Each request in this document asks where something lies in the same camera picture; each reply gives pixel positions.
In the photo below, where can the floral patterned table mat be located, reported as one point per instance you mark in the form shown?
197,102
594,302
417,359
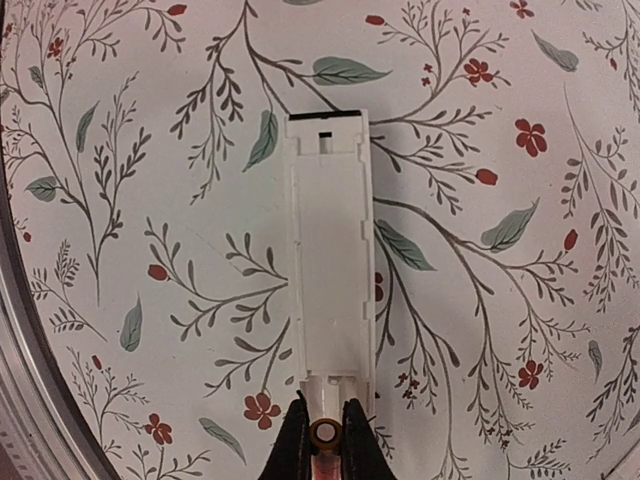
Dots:
143,145

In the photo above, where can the red AAA battery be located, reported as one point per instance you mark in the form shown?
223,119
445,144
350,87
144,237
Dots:
326,438

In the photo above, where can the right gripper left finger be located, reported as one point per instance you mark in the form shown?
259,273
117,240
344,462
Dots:
290,457

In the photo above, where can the white remote control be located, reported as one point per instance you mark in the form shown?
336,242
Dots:
331,257

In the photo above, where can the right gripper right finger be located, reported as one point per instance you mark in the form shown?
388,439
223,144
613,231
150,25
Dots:
361,456

